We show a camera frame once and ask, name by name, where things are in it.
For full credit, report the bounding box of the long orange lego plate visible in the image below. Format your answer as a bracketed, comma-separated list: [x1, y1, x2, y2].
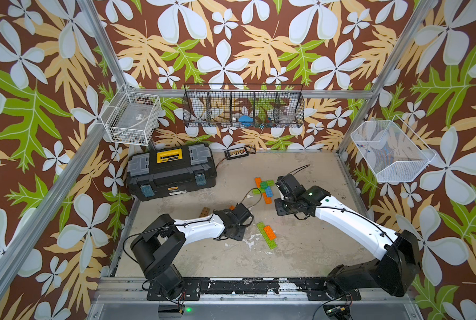
[254, 177, 275, 205]

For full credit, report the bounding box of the blue lego plate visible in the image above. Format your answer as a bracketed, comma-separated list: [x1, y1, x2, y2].
[265, 187, 273, 198]

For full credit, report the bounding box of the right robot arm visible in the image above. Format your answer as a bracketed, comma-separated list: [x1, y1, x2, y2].
[275, 182, 422, 299]

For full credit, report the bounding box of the brown wooden block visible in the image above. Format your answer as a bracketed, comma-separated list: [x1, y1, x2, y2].
[199, 207, 210, 217]

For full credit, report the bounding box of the black power strip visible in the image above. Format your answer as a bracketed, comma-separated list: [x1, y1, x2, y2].
[224, 147, 249, 160]

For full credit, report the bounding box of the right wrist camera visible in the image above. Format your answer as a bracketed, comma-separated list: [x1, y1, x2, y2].
[275, 174, 306, 201]

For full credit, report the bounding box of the aluminium frame post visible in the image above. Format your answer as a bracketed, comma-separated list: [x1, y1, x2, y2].
[336, 0, 435, 155]

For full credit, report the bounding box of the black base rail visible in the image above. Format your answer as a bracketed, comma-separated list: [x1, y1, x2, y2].
[147, 277, 362, 301]

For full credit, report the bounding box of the black toolbox yellow handle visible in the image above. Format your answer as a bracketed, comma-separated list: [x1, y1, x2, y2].
[126, 143, 217, 201]

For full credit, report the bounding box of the white wire basket right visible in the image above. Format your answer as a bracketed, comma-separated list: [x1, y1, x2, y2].
[351, 116, 437, 183]

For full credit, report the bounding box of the white wire basket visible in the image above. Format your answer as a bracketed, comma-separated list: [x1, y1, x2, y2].
[351, 116, 437, 183]
[102, 86, 162, 146]

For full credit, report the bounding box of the black wire basket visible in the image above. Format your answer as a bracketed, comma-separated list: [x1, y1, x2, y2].
[181, 83, 305, 129]

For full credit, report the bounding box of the white wire basket left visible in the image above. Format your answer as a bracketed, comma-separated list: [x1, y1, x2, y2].
[102, 86, 162, 146]

